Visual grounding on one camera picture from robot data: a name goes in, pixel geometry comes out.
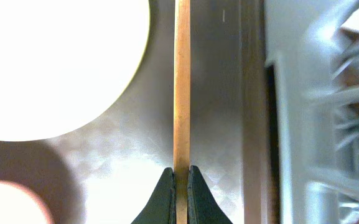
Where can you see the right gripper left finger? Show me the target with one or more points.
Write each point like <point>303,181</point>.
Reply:
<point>161,206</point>

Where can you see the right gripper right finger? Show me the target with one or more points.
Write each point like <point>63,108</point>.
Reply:
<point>202,207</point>

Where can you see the wooden chopstick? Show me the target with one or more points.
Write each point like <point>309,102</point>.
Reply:
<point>182,78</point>

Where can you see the white bowl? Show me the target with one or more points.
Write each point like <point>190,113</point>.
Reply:
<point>19,204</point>

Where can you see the grey dishwasher rack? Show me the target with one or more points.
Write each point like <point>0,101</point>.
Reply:
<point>313,48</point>

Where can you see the yellow plate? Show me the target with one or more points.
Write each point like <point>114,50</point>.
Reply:
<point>65,62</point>

